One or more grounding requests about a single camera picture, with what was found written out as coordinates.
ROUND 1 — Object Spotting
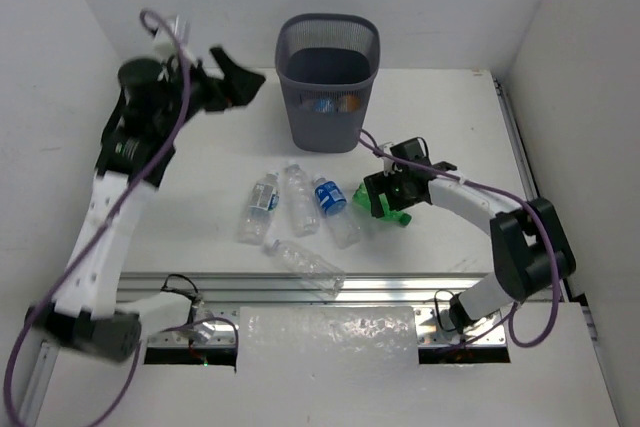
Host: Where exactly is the clear bottle near table edge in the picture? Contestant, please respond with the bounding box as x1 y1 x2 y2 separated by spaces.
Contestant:
263 238 346 298

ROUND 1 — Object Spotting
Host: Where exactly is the aluminium front rail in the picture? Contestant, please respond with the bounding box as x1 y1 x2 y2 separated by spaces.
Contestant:
117 272 483 352

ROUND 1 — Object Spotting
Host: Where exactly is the purple cable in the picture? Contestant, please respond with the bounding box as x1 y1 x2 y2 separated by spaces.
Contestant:
358 127 561 348
2 8 241 427

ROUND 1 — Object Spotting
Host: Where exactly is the clear crinkled water bottle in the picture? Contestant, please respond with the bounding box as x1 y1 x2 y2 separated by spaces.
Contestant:
284 161 320 237

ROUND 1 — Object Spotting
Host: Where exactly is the white label water bottle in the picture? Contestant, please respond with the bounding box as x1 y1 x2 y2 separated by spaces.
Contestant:
239 170 279 245

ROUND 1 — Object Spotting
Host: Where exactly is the small blue cap bottle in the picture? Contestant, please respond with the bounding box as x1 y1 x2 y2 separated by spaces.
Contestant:
312 99 337 113

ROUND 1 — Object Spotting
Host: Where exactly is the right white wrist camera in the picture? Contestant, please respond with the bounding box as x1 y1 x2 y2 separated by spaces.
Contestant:
376 142 395 172

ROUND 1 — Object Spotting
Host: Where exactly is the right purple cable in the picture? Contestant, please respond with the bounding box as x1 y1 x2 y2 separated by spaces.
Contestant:
358 127 561 348

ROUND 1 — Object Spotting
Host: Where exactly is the orange juice bottle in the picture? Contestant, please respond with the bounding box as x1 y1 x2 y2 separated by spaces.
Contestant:
338 94 360 113

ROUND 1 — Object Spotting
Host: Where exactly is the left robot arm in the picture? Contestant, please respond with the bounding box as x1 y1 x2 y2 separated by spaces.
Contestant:
26 47 266 363

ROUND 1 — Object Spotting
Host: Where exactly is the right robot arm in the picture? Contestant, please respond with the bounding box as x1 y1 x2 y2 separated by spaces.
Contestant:
359 131 576 348

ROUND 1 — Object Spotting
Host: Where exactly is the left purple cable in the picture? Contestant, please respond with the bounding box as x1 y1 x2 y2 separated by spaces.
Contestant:
2 8 241 427

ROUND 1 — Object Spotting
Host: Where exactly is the green plastic bottle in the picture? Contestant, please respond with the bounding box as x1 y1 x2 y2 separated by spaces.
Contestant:
352 183 412 227

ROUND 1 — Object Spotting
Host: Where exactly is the grey mesh waste bin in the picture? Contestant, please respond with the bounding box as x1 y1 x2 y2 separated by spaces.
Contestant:
275 13 381 153

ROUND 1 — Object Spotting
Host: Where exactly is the blue label water bottle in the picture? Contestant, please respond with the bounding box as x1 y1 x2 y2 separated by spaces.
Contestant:
311 172 365 250

